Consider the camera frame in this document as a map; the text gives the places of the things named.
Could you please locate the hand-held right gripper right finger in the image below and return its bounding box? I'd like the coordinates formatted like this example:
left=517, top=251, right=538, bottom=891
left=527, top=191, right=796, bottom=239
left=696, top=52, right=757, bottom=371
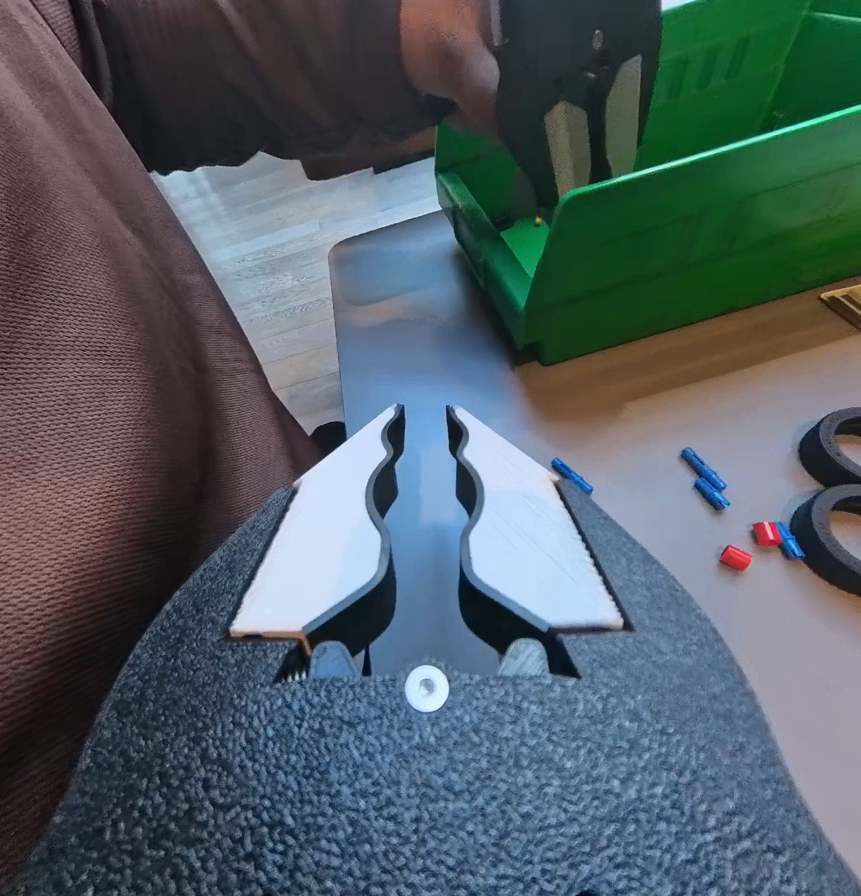
left=445, top=403, right=626, bottom=637

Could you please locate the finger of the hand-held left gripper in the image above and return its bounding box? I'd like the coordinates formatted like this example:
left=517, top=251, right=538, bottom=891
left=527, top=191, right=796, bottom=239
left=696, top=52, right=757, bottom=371
left=536, top=94, right=600, bottom=211
left=590, top=50, right=661, bottom=184

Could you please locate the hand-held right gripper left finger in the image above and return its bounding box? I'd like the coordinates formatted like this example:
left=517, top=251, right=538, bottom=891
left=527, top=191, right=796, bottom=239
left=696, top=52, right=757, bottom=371
left=229, top=403, right=408, bottom=639

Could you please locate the green plastic bin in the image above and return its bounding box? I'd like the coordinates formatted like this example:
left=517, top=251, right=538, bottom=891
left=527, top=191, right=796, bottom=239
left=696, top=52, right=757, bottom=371
left=434, top=0, right=861, bottom=367

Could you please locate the person's left forearm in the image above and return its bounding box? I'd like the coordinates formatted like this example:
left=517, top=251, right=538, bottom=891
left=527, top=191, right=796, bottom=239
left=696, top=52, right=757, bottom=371
left=87, top=0, right=459, bottom=179

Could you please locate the grey desk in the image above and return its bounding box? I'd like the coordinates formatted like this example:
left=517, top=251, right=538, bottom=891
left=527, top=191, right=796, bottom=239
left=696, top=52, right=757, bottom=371
left=329, top=210, right=861, bottom=890

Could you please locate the person's left hand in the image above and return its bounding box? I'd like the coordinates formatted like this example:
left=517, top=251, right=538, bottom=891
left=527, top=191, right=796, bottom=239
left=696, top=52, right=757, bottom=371
left=401, top=0, right=508, bottom=137

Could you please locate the person's brown sweater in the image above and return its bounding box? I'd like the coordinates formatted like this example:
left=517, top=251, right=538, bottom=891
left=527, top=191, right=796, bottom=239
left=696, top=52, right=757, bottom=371
left=0, top=0, right=347, bottom=896

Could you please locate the black rubber toy tire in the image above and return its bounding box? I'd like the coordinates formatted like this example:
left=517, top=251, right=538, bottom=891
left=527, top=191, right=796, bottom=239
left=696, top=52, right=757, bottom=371
left=789, top=484, right=861, bottom=602
left=798, top=406, right=861, bottom=487

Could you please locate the open instruction booklet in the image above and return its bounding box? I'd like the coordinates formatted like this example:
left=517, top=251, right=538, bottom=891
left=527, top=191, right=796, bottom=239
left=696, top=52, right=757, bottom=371
left=820, top=280, right=861, bottom=344

